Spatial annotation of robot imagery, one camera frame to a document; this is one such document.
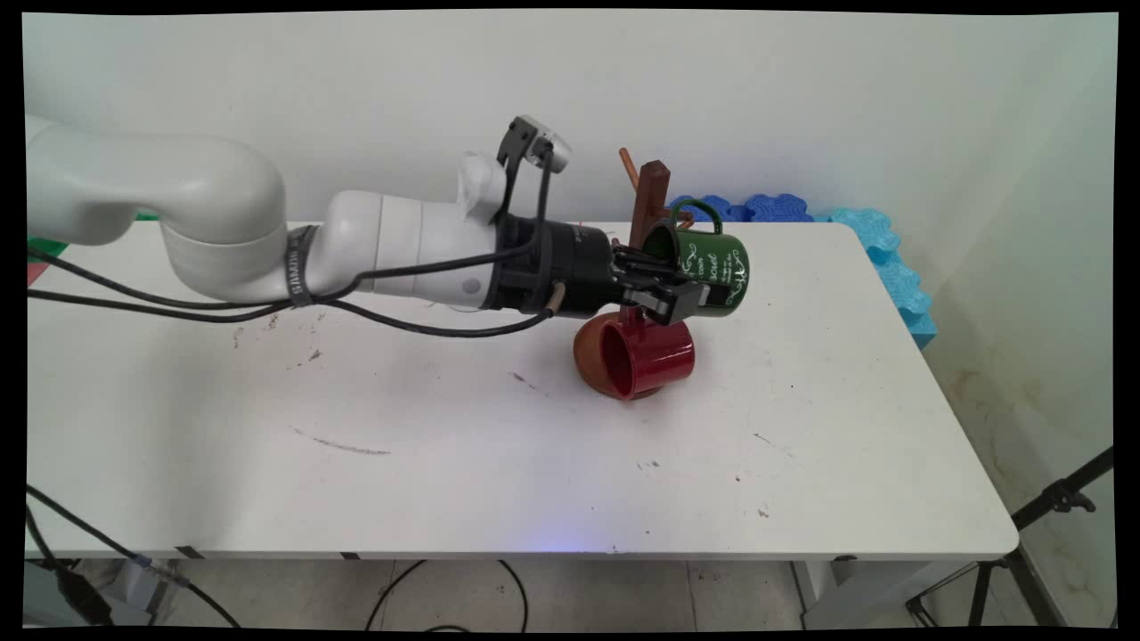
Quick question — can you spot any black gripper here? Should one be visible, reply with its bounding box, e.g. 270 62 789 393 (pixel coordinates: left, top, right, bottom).
485 215 713 327

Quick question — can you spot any green mug with white script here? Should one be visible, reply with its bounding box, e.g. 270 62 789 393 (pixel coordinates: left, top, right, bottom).
642 197 752 319

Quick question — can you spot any red ceramic mug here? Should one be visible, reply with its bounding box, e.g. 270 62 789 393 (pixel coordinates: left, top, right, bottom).
598 307 696 401

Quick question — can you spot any dark blue foam tile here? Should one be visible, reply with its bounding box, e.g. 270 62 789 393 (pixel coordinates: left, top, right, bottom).
745 193 817 223
668 195 751 223

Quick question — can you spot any brown wooden mug tree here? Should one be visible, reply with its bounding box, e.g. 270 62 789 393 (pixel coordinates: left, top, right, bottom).
573 147 696 402

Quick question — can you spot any light blue foam tile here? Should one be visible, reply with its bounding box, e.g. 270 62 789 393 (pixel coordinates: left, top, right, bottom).
812 208 939 351

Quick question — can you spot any white table leg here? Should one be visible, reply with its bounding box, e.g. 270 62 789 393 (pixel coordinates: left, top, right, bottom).
114 558 190 626
791 558 941 629

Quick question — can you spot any green foam tile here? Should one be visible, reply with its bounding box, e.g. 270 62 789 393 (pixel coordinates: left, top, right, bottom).
27 209 163 260

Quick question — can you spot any thin black camera cable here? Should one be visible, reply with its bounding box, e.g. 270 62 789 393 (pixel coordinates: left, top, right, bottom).
531 150 555 314

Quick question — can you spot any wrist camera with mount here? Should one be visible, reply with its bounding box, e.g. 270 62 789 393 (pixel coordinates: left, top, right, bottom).
457 114 574 225

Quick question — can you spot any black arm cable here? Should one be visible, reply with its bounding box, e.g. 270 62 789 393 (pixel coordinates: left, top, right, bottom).
27 239 546 312
27 283 567 339

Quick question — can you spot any black floor cable loop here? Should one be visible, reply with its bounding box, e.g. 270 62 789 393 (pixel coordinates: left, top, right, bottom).
364 559 530 634

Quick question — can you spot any grey velcro strap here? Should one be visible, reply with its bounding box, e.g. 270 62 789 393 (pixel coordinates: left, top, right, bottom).
283 224 320 309

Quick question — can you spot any black camera tripod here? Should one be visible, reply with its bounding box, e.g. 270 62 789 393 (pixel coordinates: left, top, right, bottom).
906 445 1115 629

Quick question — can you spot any black cable with plug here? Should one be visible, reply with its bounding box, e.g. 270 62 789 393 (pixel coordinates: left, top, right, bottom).
25 483 243 629

